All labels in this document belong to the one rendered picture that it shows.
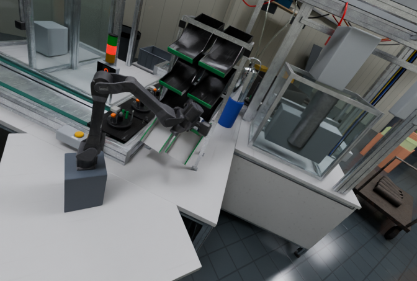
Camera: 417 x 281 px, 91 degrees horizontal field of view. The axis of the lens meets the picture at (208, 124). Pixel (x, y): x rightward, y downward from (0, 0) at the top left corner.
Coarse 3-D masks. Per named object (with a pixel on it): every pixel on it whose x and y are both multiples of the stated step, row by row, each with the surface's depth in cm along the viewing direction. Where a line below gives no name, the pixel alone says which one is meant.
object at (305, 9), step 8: (304, 8) 166; (312, 8) 165; (296, 16) 170; (304, 16) 168; (296, 24) 172; (288, 32) 176; (296, 32) 175; (288, 40) 178; (280, 48) 183; (288, 48) 182; (280, 56) 185; (272, 64) 190; (280, 64) 188; (272, 72) 193; (264, 80) 198; (272, 80) 196; (264, 88) 201; (256, 96) 207; (256, 104) 210; (248, 112) 215; (248, 120) 220
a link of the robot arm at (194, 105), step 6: (192, 102) 80; (174, 108) 82; (180, 108) 82; (186, 108) 79; (192, 108) 78; (198, 108) 79; (180, 114) 78; (186, 114) 79; (192, 114) 78; (198, 114) 79; (168, 120) 76; (174, 120) 76; (180, 120) 77; (192, 120) 80; (168, 126) 77
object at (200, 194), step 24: (120, 72) 207; (144, 72) 228; (120, 96) 170; (0, 120) 109; (24, 120) 114; (240, 120) 215; (168, 144) 142; (216, 144) 163; (120, 168) 111; (144, 168) 117; (168, 168) 124; (216, 168) 139; (168, 192) 110; (192, 192) 115; (216, 192) 122; (216, 216) 108
